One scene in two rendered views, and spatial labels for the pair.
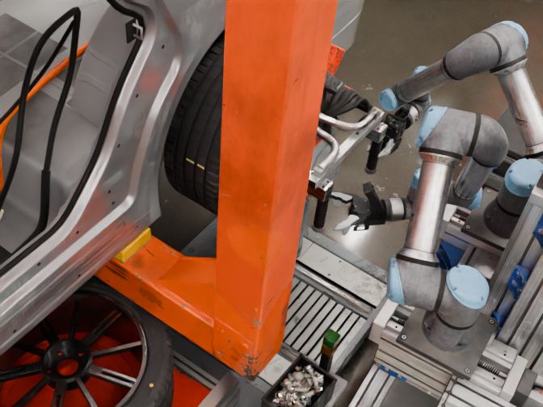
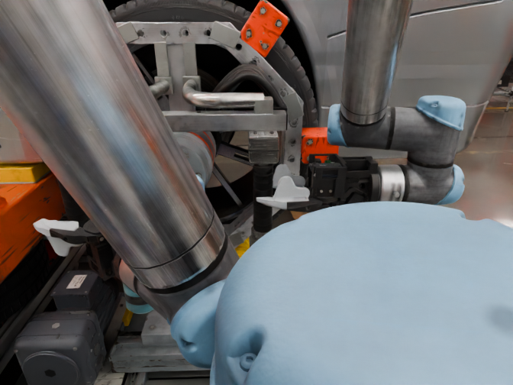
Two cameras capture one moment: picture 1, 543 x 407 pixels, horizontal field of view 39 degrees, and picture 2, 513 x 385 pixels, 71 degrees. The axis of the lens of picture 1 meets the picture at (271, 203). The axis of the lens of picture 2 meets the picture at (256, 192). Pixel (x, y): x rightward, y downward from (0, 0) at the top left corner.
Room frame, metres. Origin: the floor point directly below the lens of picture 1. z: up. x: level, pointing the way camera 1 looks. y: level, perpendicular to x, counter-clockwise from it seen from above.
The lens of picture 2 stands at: (1.61, -0.82, 1.12)
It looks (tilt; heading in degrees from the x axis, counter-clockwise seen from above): 25 degrees down; 58
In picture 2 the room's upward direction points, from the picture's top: straight up
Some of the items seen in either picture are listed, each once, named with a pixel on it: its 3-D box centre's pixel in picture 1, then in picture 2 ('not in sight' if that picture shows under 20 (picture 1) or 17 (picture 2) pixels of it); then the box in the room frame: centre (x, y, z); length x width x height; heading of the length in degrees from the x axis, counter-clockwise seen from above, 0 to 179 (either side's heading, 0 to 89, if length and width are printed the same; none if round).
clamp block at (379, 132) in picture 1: (372, 128); (262, 141); (1.95, -0.30, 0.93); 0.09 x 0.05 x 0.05; 60
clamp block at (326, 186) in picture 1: (317, 185); not in sight; (1.66, -0.13, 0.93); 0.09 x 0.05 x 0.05; 60
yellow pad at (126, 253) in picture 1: (121, 235); (22, 168); (1.55, 0.46, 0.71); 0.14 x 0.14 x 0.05; 60
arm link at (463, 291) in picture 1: (460, 294); not in sight; (1.26, -0.53, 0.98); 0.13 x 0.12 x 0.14; 82
